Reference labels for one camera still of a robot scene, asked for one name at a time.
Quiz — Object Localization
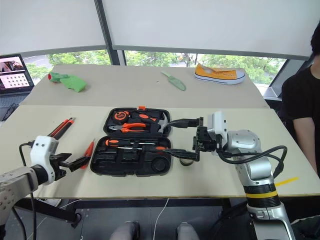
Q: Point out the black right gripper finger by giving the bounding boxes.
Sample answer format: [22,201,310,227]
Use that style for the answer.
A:
[162,147,201,162]
[168,116,204,130]

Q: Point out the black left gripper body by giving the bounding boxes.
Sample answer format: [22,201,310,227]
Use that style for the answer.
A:
[49,153,68,183]

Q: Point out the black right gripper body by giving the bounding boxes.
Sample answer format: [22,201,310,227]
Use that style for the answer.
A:
[192,125,218,153]

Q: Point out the small orange hand tool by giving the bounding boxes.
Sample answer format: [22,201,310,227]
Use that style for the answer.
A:
[80,139,96,170]

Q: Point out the orange black long tool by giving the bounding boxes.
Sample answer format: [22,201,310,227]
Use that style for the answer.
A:
[46,118,70,138]
[52,116,77,139]

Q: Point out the black plastic tool case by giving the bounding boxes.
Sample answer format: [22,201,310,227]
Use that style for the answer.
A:
[89,105,175,178]

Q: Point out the black tape roll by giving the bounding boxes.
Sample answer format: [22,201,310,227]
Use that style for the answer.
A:
[179,157,195,167]

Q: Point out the steel claw hammer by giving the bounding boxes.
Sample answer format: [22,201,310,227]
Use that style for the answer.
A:
[149,111,172,135]

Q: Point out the orange black screwdriver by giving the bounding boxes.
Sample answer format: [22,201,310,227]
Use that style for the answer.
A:
[116,145,169,153]
[104,139,156,148]

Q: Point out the green garden trowel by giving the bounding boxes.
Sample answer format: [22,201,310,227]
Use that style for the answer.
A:
[160,70,187,92]

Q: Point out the orange black utility knife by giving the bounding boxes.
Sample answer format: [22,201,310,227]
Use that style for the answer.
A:
[130,113,158,124]

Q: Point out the black table leg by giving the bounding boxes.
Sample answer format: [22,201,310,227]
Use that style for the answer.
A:
[14,198,82,229]

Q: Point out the yellow canvas sneaker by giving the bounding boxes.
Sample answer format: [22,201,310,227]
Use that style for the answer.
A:
[194,62,247,86]

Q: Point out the orange black tape measure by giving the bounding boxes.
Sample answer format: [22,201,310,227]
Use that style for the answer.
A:
[112,110,130,123]

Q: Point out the green cloth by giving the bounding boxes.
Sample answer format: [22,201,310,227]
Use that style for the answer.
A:
[47,71,88,94]

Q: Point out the grey rounded shape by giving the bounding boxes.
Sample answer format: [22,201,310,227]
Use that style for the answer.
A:
[109,220,141,240]
[176,221,201,240]

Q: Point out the yellow tape strip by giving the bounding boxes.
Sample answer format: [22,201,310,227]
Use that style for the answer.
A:
[274,176,300,187]

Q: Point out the open laptop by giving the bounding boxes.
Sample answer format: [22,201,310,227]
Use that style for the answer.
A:
[0,53,35,96]

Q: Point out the white roller blind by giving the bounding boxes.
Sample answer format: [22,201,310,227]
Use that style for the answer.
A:
[0,0,107,58]
[101,0,320,61]

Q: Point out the person in black shirt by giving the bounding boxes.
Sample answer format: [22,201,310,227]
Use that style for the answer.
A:
[280,24,320,176]

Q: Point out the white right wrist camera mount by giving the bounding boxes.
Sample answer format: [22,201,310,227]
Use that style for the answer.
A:
[205,110,229,156]

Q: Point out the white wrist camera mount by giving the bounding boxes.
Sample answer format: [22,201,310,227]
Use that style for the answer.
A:
[205,110,229,156]
[29,135,60,186]

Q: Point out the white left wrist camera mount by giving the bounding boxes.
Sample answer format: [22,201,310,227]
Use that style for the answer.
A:
[29,135,60,186]

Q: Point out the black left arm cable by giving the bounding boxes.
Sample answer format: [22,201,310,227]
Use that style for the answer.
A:
[19,140,38,240]

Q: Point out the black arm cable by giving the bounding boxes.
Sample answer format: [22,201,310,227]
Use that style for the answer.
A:
[19,140,38,240]
[216,145,289,176]

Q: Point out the orange handled pliers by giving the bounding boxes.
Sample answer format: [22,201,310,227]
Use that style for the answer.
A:
[108,122,149,134]

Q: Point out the white hanging cable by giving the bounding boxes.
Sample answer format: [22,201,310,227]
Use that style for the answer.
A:
[152,198,170,240]

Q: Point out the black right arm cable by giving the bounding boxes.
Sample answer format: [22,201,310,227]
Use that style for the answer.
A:
[216,145,289,176]

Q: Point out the dark window frame post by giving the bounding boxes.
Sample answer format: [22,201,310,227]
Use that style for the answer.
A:
[94,0,126,67]

